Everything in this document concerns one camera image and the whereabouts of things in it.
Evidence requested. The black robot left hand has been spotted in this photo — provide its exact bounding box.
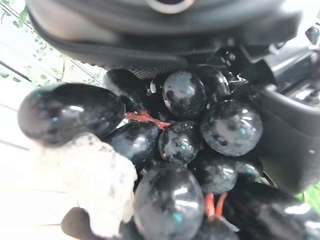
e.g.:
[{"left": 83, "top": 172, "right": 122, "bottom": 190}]
[{"left": 24, "top": 0, "right": 320, "bottom": 194}]

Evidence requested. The black grape bunch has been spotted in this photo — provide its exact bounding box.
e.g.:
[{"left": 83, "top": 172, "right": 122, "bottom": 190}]
[{"left": 16, "top": 65, "right": 320, "bottom": 240}]

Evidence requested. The green ivy vine garland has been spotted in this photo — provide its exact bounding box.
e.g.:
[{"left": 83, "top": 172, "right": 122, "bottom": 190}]
[{"left": 0, "top": 0, "right": 109, "bottom": 87}]

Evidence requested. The green plastic leaf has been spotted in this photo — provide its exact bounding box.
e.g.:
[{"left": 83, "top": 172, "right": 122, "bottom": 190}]
[{"left": 294, "top": 186, "right": 320, "bottom": 209}]

